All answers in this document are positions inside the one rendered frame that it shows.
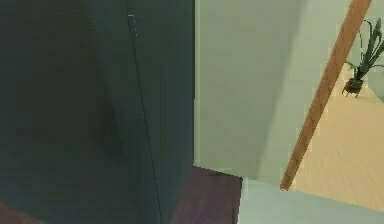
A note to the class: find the dark grey tall cupboard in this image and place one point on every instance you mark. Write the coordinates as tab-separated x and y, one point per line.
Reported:
100	100

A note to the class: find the green house plant in pot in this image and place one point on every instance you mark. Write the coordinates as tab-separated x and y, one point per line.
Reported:
363	63

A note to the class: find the brown wooden door frame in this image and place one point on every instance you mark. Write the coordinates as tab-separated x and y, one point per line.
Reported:
328	83

